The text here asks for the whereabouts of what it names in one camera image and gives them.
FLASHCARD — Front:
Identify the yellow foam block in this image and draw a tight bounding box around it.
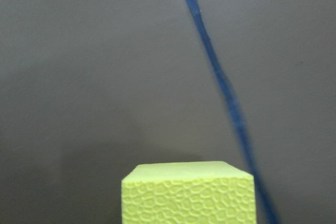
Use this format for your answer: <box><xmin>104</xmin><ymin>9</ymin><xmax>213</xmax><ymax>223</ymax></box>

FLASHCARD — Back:
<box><xmin>121</xmin><ymin>161</ymin><xmax>257</xmax><ymax>223</ymax></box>

